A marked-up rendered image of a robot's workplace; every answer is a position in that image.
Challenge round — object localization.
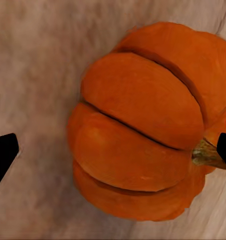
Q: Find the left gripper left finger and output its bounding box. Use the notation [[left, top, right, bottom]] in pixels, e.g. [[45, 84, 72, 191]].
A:
[[0, 133, 19, 181]]

